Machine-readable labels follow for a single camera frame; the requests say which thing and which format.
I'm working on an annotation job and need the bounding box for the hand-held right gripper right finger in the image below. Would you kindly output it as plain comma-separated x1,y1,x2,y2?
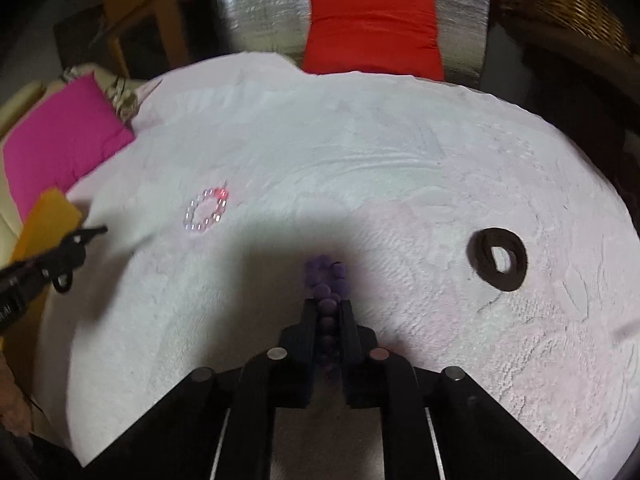
340,300,576,480

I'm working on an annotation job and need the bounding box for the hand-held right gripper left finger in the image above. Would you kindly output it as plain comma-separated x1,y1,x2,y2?
82,300,321,480

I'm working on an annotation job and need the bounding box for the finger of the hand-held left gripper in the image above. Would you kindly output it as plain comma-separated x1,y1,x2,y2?
37,225,108,281

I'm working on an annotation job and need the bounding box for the orange box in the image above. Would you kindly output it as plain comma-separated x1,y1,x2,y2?
0,187,84,356

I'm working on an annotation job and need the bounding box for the purple bead bracelet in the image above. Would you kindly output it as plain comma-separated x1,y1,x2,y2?
302,255,348,383

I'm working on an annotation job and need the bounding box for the person's left forearm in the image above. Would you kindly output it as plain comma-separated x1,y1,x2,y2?
0,355,33,438

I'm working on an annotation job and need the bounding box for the pink cushion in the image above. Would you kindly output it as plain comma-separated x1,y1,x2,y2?
2,71,136,221

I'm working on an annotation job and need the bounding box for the black scrunchie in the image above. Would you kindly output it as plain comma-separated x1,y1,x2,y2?
467,227,528,292

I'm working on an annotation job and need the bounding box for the patterned cloth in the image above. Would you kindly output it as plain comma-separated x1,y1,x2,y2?
102,75,141,126

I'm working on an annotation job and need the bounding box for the pale pink white blanket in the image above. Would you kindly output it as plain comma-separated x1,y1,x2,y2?
32,51,632,480

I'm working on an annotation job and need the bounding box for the red cushion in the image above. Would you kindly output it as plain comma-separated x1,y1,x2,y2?
301,0,446,82

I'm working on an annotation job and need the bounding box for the silver insulation foil sheet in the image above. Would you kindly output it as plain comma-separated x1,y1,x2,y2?
207,0,493,86

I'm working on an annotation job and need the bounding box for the wicker basket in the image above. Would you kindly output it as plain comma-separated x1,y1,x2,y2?
500,0,633,56

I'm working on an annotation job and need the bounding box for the white bead bracelet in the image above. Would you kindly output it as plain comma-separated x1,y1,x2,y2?
184,180,231,236

